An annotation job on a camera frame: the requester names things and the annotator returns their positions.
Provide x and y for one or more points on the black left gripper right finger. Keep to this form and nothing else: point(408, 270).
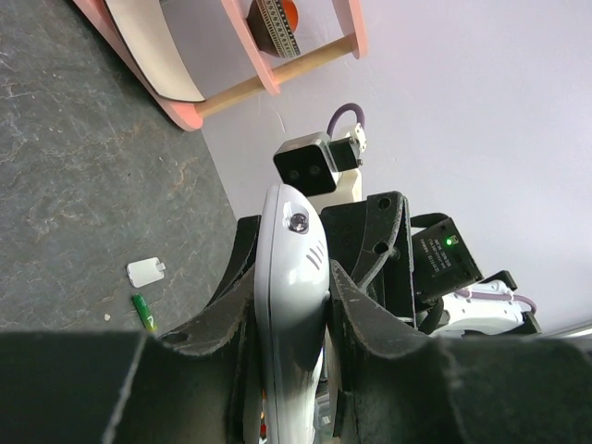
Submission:
point(398, 385)

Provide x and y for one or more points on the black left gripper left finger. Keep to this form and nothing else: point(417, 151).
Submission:
point(197, 384)

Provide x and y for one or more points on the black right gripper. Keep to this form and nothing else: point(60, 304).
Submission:
point(370, 240)

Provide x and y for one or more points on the white battery cover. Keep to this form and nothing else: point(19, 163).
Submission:
point(144, 272)

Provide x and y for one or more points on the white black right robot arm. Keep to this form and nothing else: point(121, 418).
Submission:
point(419, 269)

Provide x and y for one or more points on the green battery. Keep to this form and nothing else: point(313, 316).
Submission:
point(144, 312)

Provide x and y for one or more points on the patterned dark bowl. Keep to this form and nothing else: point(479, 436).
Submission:
point(272, 24)

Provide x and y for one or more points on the pink three-tier shelf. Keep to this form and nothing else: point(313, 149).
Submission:
point(229, 67)

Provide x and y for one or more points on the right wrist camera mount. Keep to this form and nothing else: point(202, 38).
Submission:
point(325, 170)

